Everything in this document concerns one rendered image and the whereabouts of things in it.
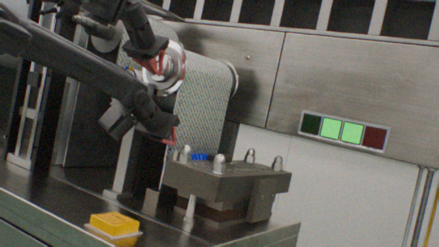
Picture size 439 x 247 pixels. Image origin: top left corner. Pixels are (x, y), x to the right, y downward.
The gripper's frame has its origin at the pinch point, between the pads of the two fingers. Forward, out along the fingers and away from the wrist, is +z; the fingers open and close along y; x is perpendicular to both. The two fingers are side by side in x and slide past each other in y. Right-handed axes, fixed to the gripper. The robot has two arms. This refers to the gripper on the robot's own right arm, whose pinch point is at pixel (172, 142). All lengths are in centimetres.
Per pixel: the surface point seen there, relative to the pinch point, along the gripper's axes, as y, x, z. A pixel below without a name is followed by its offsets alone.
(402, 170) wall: 8, 123, 233
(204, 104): 0.2, 14.5, 3.2
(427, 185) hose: 55, 24, 38
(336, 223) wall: -31, 77, 260
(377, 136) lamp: 43, 26, 20
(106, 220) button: 10.6, -26.7, -17.3
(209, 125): 0.2, 11.9, 10.0
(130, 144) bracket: -8.1, -5.7, -4.4
